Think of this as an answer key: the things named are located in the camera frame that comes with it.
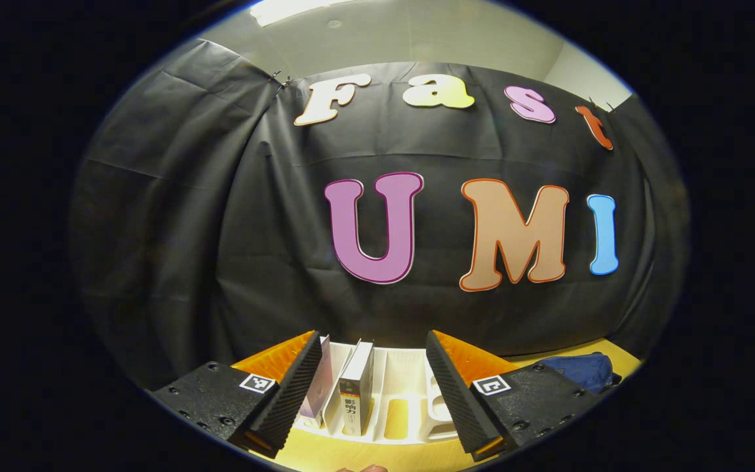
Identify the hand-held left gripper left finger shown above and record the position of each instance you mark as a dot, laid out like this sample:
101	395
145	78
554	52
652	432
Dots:
292	393

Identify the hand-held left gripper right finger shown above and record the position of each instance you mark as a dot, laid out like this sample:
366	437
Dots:
459	400

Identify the pink cover book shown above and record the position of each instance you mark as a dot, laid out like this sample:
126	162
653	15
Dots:
318	387

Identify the white plastic bookshelf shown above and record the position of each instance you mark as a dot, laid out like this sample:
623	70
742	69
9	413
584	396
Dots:
404	393

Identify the dark portrait cover book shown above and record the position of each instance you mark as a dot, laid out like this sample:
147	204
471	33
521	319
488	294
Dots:
356	393

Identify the blue schoolbag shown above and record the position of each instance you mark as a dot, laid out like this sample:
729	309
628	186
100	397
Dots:
580	370

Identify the black backdrop cloth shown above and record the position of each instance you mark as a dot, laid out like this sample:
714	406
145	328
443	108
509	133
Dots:
220	229

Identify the black binder clip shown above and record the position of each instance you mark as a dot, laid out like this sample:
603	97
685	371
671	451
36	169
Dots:
280	78
600	105

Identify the ceiling light panel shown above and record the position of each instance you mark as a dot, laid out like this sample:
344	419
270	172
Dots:
292	10

